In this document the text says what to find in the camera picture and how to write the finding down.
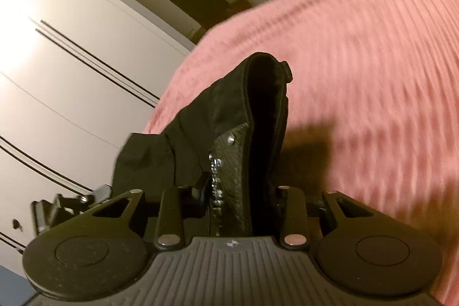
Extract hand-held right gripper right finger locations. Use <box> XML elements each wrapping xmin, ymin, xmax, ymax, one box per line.
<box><xmin>275</xmin><ymin>186</ymin><xmax>363</xmax><ymax>250</ymax></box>

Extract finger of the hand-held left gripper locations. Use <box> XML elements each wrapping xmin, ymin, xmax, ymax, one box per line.
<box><xmin>82</xmin><ymin>184</ymin><xmax>112</xmax><ymax>209</ymax></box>

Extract white wardrobe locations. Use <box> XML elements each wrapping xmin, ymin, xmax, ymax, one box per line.
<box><xmin>0</xmin><ymin>0</ymin><xmax>197</xmax><ymax>254</ymax></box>

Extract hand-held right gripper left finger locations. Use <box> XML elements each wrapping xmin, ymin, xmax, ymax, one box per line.
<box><xmin>91</xmin><ymin>173</ymin><xmax>213</xmax><ymax>250</ymax></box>

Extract black pants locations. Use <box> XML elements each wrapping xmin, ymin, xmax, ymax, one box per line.
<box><xmin>112</xmin><ymin>52</ymin><xmax>294</xmax><ymax>238</ymax></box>

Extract pink ribbed blanket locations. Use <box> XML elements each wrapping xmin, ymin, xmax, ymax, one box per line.
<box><xmin>141</xmin><ymin>0</ymin><xmax>459</xmax><ymax>306</ymax></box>

